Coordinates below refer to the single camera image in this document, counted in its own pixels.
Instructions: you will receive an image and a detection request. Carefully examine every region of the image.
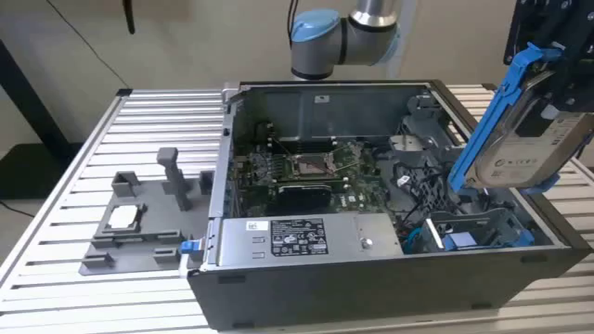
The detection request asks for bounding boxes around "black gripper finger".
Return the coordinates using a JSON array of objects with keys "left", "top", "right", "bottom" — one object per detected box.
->
[{"left": 514, "top": 100, "right": 558, "bottom": 138}]

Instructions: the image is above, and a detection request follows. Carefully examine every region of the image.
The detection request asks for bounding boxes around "hard disk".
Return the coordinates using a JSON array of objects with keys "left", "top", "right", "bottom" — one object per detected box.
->
[{"left": 447, "top": 41, "right": 594, "bottom": 196}]

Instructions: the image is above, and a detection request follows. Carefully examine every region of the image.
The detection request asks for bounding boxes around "blue disk carrier tab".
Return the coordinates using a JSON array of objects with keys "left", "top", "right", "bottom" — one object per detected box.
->
[{"left": 442, "top": 232, "right": 479, "bottom": 250}]

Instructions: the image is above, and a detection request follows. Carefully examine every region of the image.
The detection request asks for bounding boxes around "black RAM slot bank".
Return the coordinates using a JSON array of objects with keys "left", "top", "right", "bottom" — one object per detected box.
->
[{"left": 271, "top": 135, "right": 339, "bottom": 154}]

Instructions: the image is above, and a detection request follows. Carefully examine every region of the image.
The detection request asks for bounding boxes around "grey plastic drive cage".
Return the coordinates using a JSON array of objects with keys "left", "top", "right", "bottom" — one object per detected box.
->
[{"left": 387, "top": 95, "right": 479, "bottom": 209}]

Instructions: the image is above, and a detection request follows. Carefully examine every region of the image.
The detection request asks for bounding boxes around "metal socket cover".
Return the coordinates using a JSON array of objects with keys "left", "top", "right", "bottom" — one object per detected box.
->
[{"left": 328, "top": 142, "right": 366, "bottom": 171}]

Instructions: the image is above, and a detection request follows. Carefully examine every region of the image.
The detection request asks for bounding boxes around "green motherboard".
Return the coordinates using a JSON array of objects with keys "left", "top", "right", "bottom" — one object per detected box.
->
[{"left": 231, "top": 138, "right": 395, "bottom": 218}]

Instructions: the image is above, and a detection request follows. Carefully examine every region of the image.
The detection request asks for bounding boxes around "CPU socket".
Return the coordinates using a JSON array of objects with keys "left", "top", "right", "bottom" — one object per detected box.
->
[{"left": 288, "top": 152, "right": 336, "bottom": 180}]

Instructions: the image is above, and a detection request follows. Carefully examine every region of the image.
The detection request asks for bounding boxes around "silver power supply unit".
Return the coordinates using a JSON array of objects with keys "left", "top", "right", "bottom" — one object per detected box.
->
[{"left": 216, "top": 212, "right": 403, "bottom": 269}]

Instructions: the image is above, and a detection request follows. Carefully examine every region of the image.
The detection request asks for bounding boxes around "black motherboard power connector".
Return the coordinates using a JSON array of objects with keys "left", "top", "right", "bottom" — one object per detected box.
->
[{"left": 254, "top": 120, "right": 276, "bottom": 154}]

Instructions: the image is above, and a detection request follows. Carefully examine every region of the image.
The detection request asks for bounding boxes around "open black PC case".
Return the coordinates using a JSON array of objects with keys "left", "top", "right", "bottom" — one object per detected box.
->
[{"left": 187, "top": 79, "right": 594, "bottom": 331}]

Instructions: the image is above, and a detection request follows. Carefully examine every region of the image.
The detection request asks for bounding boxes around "blue case latch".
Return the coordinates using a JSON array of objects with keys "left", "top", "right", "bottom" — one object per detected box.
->
[{"left": 177, "top": 239, "right": 208, "bottom": 255}]

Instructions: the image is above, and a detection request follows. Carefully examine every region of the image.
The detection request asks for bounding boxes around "grey parts rack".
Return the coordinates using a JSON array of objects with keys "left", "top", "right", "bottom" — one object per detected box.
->
[{"left": 77, "top": 148, "right": 217, "bottom": 278}]

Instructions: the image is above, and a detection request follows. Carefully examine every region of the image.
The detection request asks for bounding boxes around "green RAM stick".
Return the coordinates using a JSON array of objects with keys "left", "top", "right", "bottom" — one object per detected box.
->
[{"left": 111, "top": 236, "right": 163, "bottom": 244}]

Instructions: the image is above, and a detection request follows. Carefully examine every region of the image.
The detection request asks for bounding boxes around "silver CPU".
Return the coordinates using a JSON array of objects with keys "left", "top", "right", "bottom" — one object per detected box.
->
[{"left": 107, "top": 206, "right": 141, "bottom": 230}]

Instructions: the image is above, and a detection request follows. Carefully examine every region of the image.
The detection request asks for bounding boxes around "black desk leg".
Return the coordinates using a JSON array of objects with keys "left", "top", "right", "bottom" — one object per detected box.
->
[{"left": 0, "top": 38, "right": 83, "bottom": 200}]

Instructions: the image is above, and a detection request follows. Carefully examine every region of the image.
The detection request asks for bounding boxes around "black wire white connector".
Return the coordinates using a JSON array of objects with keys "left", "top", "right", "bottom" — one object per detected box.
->
[{"left": 391, "top": 163, "right": 419, "bottom": 191}]

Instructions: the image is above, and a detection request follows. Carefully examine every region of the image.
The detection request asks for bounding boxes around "blue wire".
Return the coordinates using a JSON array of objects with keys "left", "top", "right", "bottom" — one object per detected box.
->
[{"left": 400, "top": 224, "right": 423, "bottom": 253}]

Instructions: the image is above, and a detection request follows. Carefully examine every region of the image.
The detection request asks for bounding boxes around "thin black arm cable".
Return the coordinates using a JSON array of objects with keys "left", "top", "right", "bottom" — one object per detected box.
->
[{"left": 288, "top": 0, "right": 302, "bottom": 35}]

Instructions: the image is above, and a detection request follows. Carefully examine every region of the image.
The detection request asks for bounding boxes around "black hanging strap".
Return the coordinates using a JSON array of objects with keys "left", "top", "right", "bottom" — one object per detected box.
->
[{"left": 120, "top": 0, "right": 136, "bottom": 35}]

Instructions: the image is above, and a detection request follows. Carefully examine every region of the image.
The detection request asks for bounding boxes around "thin black wall cable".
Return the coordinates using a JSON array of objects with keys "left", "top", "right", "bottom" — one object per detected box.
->
[{"left": 45, "top": 0, "right": 132, "bottom": 90}]

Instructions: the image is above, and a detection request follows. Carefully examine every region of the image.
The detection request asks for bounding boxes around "black floor cable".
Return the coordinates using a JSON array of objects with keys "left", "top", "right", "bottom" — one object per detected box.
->
[{"left": 0, "top": 200, "right": 35, "bottom": 217}]

